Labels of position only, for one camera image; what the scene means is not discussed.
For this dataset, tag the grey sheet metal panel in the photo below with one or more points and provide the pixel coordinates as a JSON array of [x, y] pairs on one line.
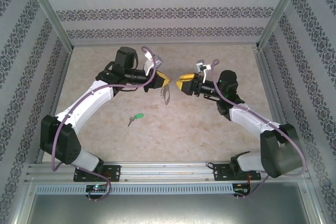
[[168, 211]]

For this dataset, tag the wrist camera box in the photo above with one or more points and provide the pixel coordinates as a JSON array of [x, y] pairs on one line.
[[158, 61], [200, 67]]

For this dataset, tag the metal keyring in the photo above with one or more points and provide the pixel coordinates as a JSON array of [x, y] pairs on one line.
[[161, 92]]

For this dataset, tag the aluminium mounting rail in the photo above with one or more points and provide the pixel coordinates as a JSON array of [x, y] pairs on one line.
[[168, 169]]

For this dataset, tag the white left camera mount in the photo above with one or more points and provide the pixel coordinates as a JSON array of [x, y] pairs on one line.
[[149, 66]]

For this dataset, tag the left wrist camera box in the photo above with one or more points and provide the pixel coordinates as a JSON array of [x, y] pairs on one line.
[[158, 61]]

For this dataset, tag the small circuit board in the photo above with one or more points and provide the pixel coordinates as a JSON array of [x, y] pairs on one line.
[[95, 188], [241, 188]]

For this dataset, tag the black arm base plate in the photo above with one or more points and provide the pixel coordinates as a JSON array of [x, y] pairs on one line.
[[113, 172], [221, 172]]

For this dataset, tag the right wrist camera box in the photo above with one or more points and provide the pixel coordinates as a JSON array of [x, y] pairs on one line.
[[200, 67]]

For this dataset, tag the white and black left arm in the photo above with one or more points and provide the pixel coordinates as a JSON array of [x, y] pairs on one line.
[[86, 108]]

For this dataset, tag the aluminium frame post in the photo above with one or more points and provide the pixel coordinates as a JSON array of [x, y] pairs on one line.
[[282, 9], [47, 9]]

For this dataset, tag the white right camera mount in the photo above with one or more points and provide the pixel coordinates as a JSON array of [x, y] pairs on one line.
[[203, 77]]

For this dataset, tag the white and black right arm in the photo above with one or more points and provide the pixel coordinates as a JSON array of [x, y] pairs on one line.
[[275, 153]]

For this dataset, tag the key with green tag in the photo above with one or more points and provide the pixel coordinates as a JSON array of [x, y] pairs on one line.
[[138, 116]]

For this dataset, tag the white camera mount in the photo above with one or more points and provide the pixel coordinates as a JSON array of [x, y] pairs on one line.
[[203, 77], [149, 66]]

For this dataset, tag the aluminium table side rail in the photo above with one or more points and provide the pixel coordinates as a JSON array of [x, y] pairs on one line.
[[270, 82], [62, 77]]

